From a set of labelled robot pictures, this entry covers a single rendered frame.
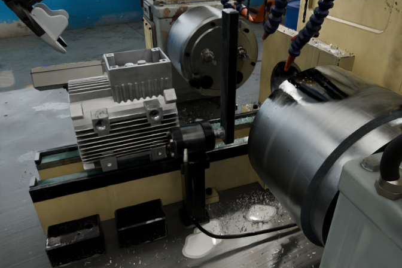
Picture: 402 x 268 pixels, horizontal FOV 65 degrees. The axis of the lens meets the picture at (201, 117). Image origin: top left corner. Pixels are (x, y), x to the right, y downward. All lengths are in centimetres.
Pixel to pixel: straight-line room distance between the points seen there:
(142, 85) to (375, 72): 50
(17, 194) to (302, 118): 72
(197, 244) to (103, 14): 578
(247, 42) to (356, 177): 70
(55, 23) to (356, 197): 56
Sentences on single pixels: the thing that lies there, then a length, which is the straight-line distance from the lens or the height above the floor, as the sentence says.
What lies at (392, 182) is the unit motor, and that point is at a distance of 31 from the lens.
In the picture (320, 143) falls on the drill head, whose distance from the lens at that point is 43.
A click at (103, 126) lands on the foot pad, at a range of 61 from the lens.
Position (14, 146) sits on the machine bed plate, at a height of 80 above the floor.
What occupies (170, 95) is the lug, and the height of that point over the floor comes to 108.
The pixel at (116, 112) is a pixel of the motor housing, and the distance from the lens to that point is 63.
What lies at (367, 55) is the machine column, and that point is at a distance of 80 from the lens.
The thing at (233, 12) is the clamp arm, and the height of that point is 125.
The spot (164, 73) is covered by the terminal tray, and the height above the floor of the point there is 112.
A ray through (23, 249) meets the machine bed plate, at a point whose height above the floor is 80.
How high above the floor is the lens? 135
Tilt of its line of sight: 29 degrees down
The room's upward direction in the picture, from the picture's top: 1 degrees counter-clockwise
